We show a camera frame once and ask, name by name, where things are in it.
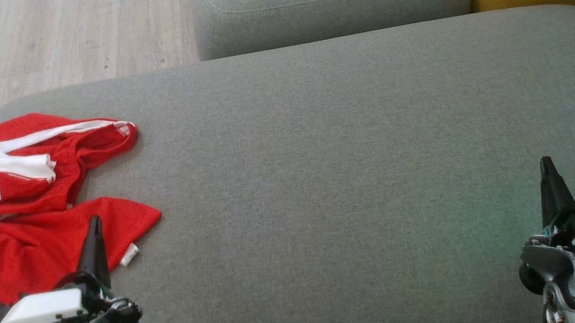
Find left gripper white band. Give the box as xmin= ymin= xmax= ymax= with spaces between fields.
xmin=0 ymin=212 xmax=143 ymax=323

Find red jersey white sleeves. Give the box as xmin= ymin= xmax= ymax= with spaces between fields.
xmin=0 ymin=138 xmax=171 ymax=320

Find grey sofa back cushion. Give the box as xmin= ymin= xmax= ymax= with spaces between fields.
xmin=190 ymin=0 xmax=476 ymax=62

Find grey sofa seat cushion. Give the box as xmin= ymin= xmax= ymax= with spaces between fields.
xmin=0 ymin=2 xmax=575 ymax=323

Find red basketball shorts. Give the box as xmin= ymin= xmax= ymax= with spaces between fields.
xmin=0 ymin=103 xmax=146 ymax=216

